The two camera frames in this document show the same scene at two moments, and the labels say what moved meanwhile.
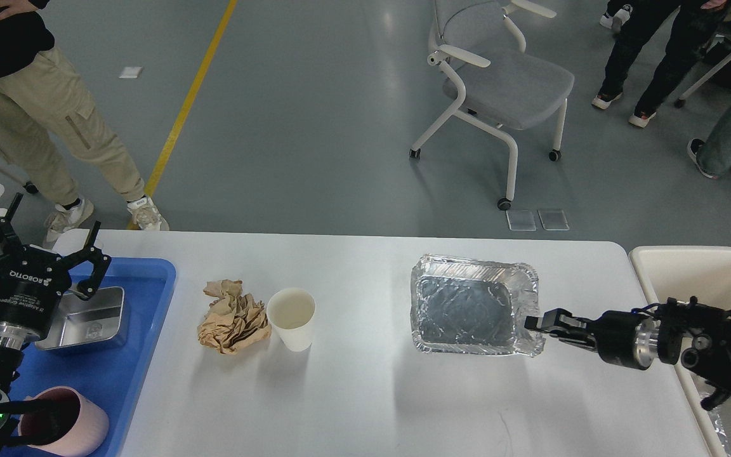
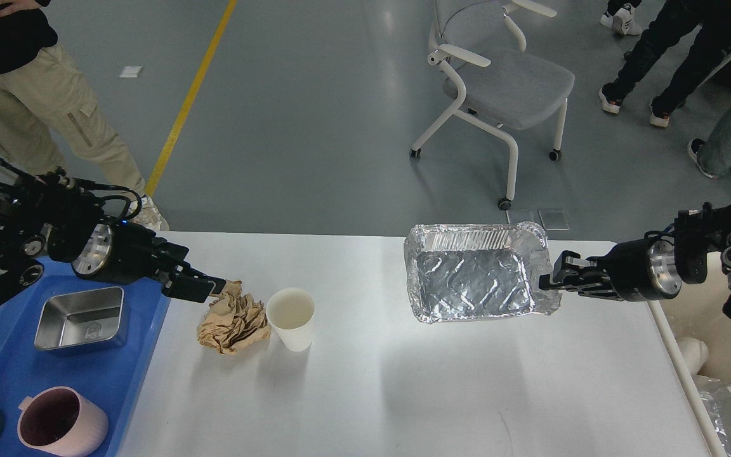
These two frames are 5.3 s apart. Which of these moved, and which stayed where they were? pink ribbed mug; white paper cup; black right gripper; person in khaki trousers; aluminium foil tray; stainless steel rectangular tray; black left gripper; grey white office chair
Moved: black right gripper; aluminium foil tray; black left gripper
Stayed: stainless steel rectangular tray; pink ribbed mug; grey white office chair; white paper cup; person in khaki trousers
